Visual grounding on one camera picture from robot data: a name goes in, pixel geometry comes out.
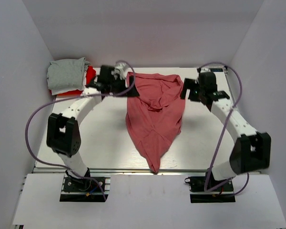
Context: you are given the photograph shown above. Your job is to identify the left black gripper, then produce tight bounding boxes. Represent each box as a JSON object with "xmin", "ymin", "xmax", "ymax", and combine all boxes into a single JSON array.
[{"xmin": 109, "ymin": 76, "xmax": 140, "ymax": 98}]

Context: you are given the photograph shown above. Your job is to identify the pink t shirt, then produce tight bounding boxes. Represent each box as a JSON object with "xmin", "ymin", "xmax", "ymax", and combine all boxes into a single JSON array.
[{"xmin": 125, "ymin": 73, "xmax": 185, "ymax": 173}]

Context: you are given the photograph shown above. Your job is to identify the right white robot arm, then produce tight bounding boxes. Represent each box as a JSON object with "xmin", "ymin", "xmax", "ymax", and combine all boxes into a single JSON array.
[{"xmin": 180, "ymin": 72, "xmax": 271, "ymax": 190}]

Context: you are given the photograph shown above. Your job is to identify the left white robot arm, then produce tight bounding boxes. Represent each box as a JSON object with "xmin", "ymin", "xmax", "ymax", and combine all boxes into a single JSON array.
[{"xmin": 46, "ymin": 61, "xmax": 139, "ymax": 190}]

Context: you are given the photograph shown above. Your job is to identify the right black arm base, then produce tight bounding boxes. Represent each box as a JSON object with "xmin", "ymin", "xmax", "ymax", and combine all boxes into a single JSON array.
[{"xmin": 184, "ymin": 176, "xmax": 235, "ymax": 204}]

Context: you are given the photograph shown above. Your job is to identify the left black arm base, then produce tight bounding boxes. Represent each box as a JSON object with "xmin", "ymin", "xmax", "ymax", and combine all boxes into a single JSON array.
[{"xmin": 60, "ymin": 175, "xmax": 110, "ymax": 203}]

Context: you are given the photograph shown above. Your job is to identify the grey folded t shirt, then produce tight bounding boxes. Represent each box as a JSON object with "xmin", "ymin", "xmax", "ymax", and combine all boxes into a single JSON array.
[{"xmin": 46, "ymin": 57, "xmax": 91, "ymax": 90}]

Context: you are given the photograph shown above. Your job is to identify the white folded t shirt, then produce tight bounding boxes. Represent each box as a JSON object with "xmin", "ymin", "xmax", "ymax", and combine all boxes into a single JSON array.
[{"xmin": 47, "ymin": 67, "xmax": 87, "ymax": 95}]

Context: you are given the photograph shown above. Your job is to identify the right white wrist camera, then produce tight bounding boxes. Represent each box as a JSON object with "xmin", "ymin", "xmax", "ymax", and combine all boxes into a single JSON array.
[{"xmin": 197, "ymin": 67, "xmax": 211, "ymax": 74}]

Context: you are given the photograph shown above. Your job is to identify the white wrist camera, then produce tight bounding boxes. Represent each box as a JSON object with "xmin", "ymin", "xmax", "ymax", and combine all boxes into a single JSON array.
[
  {"xmin": 197, "ymin": 67, "xmax": 211, "ymax": 74},
  {"xmin": 111, "ymin": 62, "xmax": 128, "ymax": 80}
]

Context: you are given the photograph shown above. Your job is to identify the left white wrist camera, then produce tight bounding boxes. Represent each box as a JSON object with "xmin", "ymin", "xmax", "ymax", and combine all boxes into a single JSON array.
[{"xmin": 111, "ymin": 62, "xmax": 128, "ymax": 80}]

